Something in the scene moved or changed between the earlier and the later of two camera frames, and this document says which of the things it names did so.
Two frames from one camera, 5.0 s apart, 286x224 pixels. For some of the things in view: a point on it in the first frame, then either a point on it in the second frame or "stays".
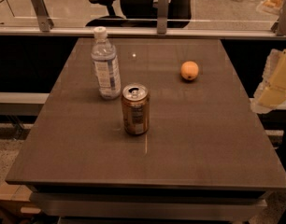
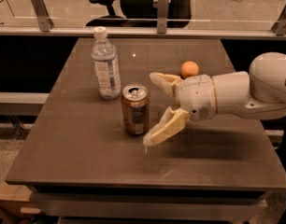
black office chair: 139,6 stays
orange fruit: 189,70 stays
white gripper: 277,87 → 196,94
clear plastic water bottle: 103,54 stays
